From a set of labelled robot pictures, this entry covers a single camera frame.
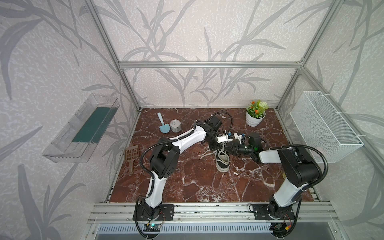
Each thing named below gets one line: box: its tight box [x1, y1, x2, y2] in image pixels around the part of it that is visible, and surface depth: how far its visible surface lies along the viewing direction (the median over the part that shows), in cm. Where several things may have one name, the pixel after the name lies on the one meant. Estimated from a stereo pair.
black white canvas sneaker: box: [216, 149, 231, 173], surface depth 87 cm
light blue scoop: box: [157, 112, 171, 134], surface depth 110 cm
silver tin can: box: [170, 119, 182, 133], surface depth 107 cm
